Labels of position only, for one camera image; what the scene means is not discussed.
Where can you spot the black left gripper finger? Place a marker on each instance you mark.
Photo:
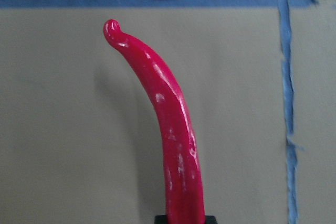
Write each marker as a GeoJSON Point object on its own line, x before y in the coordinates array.
{"type": "Point", "coordinates": [163, 219]}

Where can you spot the red chili pepper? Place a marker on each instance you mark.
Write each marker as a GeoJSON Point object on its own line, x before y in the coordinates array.
{"type": "Point", "coordinates": [182, 172]}

